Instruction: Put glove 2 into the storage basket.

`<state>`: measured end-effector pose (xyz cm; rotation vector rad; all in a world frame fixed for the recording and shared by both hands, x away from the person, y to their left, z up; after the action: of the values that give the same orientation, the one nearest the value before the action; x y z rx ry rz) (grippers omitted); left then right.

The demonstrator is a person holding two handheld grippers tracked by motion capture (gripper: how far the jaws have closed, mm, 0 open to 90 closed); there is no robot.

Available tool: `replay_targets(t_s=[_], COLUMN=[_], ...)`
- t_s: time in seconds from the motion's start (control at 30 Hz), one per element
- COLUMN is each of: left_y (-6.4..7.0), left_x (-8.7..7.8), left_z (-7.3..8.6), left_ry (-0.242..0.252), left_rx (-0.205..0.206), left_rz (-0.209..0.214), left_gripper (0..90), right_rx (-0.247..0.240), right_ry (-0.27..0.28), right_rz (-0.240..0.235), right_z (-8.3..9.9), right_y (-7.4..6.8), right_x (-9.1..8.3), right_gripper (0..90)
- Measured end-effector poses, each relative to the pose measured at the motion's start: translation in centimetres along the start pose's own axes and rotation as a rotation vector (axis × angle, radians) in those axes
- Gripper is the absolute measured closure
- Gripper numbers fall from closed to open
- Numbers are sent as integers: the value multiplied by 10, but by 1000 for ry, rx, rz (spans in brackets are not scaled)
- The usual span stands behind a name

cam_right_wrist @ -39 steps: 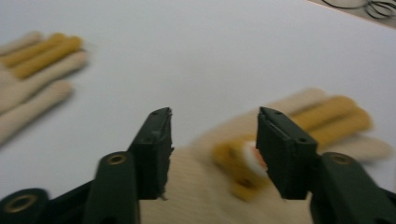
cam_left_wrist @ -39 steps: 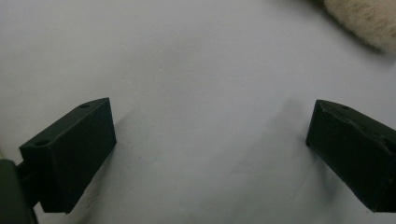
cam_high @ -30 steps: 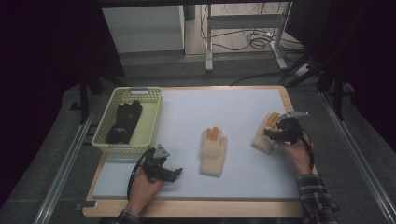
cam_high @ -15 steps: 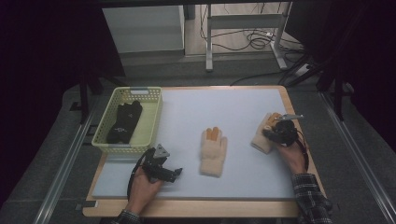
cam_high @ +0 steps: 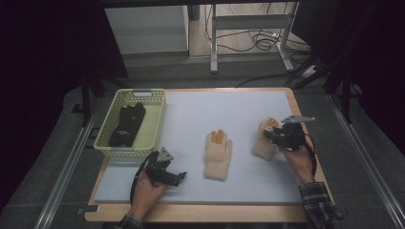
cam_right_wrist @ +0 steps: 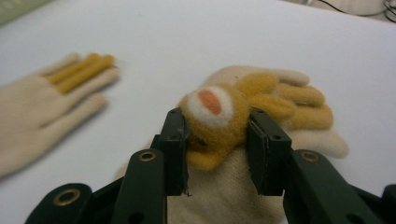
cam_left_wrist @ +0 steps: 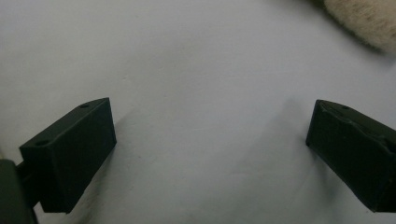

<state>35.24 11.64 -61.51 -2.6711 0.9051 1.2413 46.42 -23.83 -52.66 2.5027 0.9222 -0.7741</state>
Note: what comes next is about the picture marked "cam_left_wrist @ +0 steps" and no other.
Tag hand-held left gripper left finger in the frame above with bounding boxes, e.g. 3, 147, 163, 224
19, 97, 118, 215

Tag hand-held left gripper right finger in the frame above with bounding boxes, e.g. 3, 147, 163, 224
305, 99, 396, 214

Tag cream glove orange fingers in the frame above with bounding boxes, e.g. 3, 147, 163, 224
322, 0, 396, 56

